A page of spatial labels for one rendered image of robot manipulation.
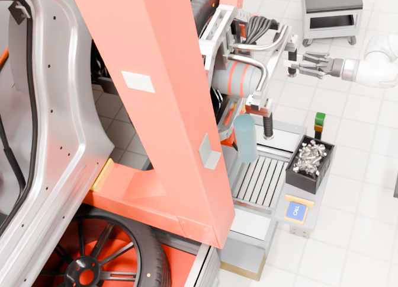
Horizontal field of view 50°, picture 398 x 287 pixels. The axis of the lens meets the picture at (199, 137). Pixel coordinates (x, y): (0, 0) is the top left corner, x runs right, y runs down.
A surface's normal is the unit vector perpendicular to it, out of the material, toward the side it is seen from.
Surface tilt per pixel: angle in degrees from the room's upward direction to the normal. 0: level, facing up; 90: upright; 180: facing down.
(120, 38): 90
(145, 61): 90
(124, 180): 0
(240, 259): 0
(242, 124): 0
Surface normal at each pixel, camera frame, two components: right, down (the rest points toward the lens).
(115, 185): -0.16, -0.58
